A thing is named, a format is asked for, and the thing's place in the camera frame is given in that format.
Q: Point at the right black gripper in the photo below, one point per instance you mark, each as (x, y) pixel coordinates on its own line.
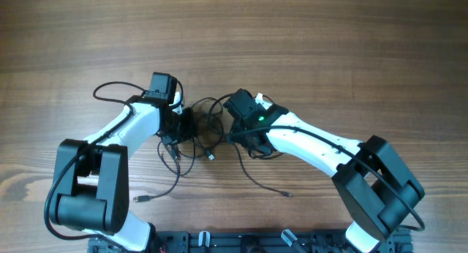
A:
(262, 149)

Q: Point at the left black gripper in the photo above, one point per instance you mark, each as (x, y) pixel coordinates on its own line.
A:
(191, 127)

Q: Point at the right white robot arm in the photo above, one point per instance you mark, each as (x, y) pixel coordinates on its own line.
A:
(377, 188)

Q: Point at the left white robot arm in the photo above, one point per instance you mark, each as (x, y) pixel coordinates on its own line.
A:
(89, 196)

